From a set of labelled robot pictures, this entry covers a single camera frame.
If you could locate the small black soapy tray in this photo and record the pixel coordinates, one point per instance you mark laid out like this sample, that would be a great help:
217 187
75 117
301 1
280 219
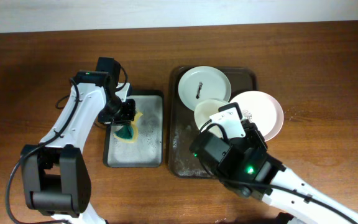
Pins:
147 148

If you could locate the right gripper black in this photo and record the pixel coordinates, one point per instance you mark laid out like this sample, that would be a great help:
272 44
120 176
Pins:
252 132

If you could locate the large brown serving tray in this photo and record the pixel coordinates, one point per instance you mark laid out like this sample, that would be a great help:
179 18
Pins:
183 130

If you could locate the white plate front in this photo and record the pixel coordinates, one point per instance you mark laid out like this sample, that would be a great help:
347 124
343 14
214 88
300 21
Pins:
205 109

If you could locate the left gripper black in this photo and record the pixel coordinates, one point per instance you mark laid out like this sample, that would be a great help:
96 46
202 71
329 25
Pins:
130 106

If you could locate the green yellow sponge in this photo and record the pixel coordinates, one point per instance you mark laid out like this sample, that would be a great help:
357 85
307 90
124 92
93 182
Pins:
129 132

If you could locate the pale green plate top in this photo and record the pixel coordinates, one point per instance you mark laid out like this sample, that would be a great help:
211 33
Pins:
203 83

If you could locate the pink white plate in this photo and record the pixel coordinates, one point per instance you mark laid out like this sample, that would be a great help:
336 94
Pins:
263 110

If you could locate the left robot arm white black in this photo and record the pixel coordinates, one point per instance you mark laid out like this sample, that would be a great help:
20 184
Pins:
55 178

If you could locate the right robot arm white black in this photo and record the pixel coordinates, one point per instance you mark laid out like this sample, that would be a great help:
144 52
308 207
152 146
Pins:
237 156

